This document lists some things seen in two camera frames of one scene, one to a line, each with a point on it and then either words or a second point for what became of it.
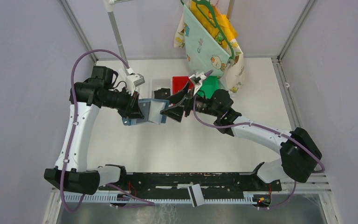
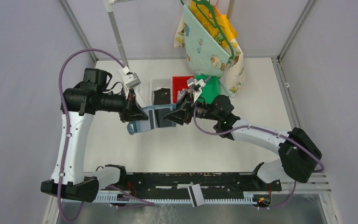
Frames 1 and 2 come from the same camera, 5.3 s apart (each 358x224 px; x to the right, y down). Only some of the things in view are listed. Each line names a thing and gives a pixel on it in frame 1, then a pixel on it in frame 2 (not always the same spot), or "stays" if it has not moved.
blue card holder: [144, 104] to [151, 123]
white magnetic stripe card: [196, 195] stays
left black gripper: [132, 109] stays
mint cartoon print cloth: [204, 54] stays
